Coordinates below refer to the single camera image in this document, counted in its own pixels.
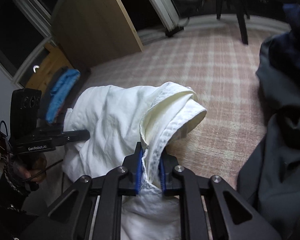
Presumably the tan wooden board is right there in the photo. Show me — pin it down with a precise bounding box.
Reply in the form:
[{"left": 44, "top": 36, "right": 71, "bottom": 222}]
[{"left": 51, "top": 0, "right": 143, "bottom": 68}]

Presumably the pink plaid bed sheet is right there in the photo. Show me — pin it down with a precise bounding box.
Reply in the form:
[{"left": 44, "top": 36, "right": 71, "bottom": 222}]
[{"left": 47, "top": 23, "right": 291, "bottom": 240}]

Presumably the blue folded cloth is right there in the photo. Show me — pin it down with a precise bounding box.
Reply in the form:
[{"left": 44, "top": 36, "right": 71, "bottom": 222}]
[{"left": 45, "top": 69, "right": 81, "bottom": 124}]

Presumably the dark navy clothes pile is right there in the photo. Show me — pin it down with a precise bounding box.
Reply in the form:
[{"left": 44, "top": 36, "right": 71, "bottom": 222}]
[{"left": 237, "top": 4, "right": 300, "bottom": 239}]

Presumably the black camera box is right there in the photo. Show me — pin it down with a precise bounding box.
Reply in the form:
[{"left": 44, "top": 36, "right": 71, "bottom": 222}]
[{"left": 10, "top": 88, "right": 42, "bottom": 142}]

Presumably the person's left hand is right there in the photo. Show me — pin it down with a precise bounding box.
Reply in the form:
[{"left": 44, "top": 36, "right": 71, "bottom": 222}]
[{"left": 12, "top": 153, "right": 47, "bottom": 183}]

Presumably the black tripod stand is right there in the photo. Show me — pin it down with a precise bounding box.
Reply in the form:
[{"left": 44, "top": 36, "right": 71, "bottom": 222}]
[{"left": 165, "top": 0, "right": 251, "bottom": 46}]

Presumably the white shirt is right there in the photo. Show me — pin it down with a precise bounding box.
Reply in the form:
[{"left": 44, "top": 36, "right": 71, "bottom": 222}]
[{"left": 63, "top": 82, "right": 207, "bottom": 239}]

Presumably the pine wooden plank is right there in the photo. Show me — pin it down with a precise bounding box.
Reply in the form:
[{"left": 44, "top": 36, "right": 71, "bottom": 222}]
[{"left": 25, "top": 43, "right": 73, "bottom": 94}]

